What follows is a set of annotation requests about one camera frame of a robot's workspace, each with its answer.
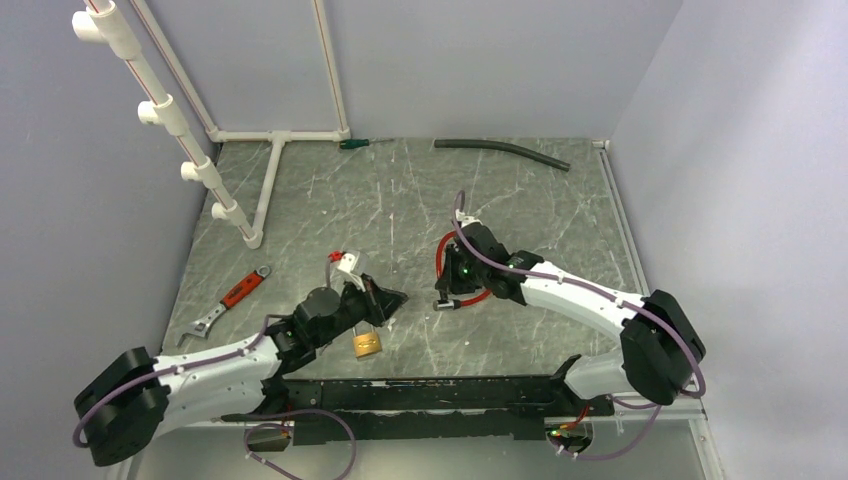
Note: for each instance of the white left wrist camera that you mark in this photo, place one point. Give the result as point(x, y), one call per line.
point(351, 264)

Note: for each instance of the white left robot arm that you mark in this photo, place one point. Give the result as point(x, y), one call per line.
point(139, 397)

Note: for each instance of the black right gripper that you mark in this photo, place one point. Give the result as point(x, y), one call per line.
point(450, 283)

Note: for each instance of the red adjustable wrench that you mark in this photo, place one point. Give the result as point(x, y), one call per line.
point(201, 327)

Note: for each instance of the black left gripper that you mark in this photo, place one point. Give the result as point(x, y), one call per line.
point(390, 301)

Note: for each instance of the red cable lock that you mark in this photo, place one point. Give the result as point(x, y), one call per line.
point(454, 280)

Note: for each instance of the white PVC pipe frame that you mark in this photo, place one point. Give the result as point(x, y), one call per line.
point(103, 22)

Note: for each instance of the brass padlock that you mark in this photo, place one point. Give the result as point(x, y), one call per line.
point(366, 341)

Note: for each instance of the aluminium frame rail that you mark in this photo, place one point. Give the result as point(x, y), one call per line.
point(649, 285)

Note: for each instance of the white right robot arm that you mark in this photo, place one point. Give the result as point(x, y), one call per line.
point(600, 308)

